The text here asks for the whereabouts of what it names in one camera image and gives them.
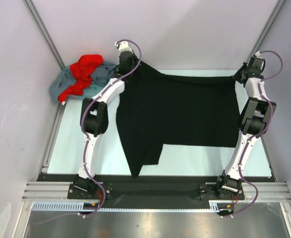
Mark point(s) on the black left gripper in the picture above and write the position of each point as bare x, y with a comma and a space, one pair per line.
134, 58

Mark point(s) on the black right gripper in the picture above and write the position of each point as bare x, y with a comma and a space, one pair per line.
237, 75

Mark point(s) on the black t shirt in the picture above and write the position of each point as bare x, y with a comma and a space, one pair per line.
157, 109

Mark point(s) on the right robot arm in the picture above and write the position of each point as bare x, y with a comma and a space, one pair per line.
253, 122

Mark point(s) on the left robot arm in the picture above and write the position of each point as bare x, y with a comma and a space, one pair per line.
94, 119

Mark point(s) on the grey t shirt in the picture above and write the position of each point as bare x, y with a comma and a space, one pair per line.
105, 72

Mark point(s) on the red t shirt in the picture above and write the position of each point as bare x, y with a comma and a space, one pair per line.
81, 72

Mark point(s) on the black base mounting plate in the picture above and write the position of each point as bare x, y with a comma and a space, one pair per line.
146, 192

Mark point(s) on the right aluminium corner post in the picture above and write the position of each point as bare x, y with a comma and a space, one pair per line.
267, 27

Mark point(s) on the aluminium corner post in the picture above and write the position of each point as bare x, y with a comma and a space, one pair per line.
267, 27
44, 31

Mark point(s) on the left aluminium corner post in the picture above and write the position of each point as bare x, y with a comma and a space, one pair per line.
44, 31

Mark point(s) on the aluminium frame rail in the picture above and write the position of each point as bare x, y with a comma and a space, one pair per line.
50, 191

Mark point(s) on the grey slotted cable duct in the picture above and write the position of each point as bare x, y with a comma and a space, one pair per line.
91, 206

